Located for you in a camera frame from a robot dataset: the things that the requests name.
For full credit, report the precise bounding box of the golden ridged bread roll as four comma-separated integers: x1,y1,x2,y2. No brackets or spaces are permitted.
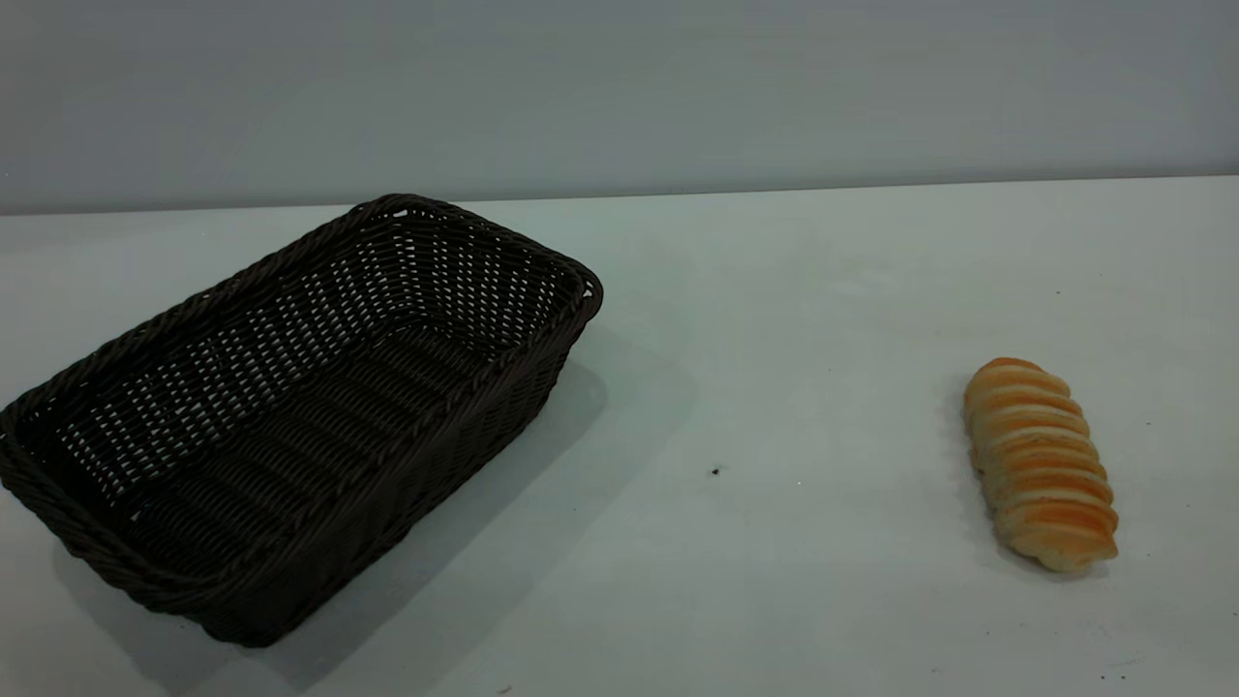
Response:
963,357,1120,573

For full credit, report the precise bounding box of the black woven wicker basket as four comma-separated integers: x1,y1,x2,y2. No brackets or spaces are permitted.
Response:
0,194,604,648

